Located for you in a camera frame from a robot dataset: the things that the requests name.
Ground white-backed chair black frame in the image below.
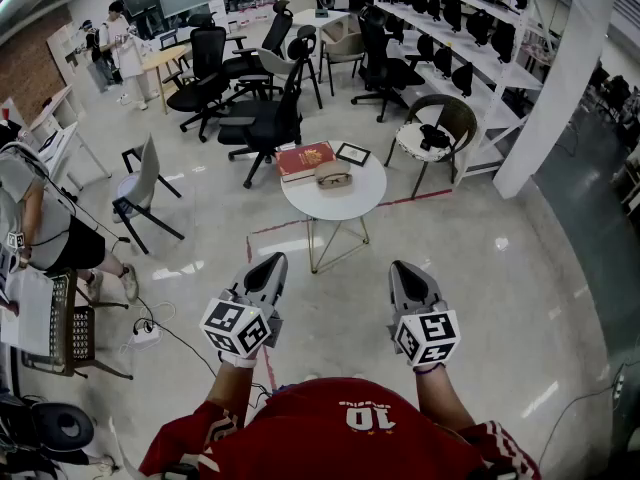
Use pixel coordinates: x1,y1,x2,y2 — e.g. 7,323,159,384
112,132,186,255

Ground white pillar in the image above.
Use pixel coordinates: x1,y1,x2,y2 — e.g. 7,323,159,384
492,0,621,200

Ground beige armchair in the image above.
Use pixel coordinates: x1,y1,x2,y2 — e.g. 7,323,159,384
319,31,366,97

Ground round white side table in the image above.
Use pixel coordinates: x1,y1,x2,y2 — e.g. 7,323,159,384
279,140,389,275

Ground white metal shelf rack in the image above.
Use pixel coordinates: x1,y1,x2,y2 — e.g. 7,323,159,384
372,0,559,189

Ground white seat cushion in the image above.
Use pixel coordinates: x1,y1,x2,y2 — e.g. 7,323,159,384
395,121,454,163

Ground white power strip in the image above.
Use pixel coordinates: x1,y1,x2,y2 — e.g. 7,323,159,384
130,323,164,345

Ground person's right forearm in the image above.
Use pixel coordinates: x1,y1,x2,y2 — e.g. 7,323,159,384
413,366,476,432

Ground black office chair ring headrest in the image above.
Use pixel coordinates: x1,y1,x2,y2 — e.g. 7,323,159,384
217,32,317,189

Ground red book with gold print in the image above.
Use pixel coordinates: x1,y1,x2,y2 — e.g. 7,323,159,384
275,140,337,185

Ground round wooden table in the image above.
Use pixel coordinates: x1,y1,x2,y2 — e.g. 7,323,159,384
142,45,189,115

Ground brown metal mesh chair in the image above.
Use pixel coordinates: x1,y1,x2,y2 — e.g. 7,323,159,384
20,267,135,382

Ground person's left hand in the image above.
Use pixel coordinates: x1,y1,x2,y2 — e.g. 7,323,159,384
218,350,259,370

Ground black round stool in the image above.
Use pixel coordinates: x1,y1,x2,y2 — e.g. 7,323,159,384
29,401,95,452

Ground brown wicker armchair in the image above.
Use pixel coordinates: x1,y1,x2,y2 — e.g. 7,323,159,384
383,93,479,200

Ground person's red jersey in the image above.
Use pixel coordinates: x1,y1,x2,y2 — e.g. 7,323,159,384
138,376,541,480

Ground black picture frame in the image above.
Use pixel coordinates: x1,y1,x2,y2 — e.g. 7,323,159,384
334,141,372,168

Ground black office chair tall back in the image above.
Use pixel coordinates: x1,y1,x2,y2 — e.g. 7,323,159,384
166,13,236,143

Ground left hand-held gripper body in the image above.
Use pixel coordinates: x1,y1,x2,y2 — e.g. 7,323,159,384
198,287,284,360

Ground black box on white strap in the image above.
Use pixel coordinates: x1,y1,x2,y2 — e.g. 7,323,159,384
164,462,201,480

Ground grey shell chair black legs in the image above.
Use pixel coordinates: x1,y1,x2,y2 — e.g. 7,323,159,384
257,24,324,110

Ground white desk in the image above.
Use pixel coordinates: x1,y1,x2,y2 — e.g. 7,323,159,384
29,120,112,192

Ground white square table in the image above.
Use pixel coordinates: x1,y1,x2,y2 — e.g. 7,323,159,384
292,8,351,69

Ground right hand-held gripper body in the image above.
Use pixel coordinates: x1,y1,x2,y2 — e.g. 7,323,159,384
387,297,460,368

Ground beige glasses case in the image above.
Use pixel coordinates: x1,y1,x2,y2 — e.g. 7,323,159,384
313,160,354,197

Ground person's left forearm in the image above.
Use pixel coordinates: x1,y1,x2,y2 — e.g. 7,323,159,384
204,360,257,427

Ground white paper sheet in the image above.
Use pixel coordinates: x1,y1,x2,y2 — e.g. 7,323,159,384
0,266,55,358

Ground black device on cushion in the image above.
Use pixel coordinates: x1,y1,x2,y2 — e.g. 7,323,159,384
418,123,452,152

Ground row of black bags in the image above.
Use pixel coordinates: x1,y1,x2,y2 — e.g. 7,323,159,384
367,0,531,98

